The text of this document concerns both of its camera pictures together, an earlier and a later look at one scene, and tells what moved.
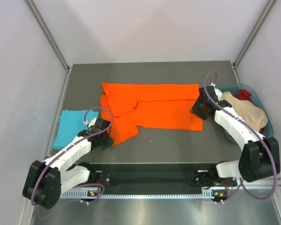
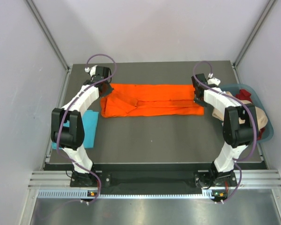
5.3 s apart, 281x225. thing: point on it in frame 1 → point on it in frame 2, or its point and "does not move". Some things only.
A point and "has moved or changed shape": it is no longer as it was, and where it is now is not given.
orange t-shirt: [130, 106] has moved or changed shape
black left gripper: [109, 141] → [107, 91]
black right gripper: [195, 110] → [202, 103]
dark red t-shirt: [246, 94] does not move
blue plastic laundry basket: [268, 130] does not move
